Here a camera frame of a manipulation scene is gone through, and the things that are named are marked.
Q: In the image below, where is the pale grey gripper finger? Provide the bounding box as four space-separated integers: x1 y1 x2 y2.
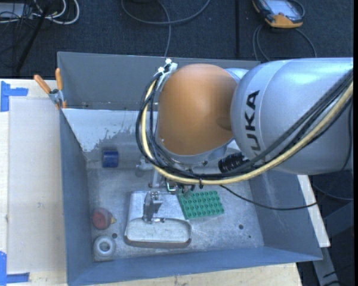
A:
142 190 164 225

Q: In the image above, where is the silver oblong tray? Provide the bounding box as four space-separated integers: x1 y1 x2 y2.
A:
124 190 193 249

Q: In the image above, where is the grey metal bin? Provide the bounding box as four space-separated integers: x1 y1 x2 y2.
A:
56 51 323 286

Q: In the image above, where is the green studded flat plate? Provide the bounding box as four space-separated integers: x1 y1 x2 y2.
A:
177 190 225 220

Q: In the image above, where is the red cone toy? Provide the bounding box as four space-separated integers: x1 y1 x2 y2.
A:
91 207 117 231

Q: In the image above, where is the white ring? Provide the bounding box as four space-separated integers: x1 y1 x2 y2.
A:
92 235 117 258

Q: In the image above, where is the black cylinder on white bracket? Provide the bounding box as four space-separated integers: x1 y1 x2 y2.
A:
217 151 251 175

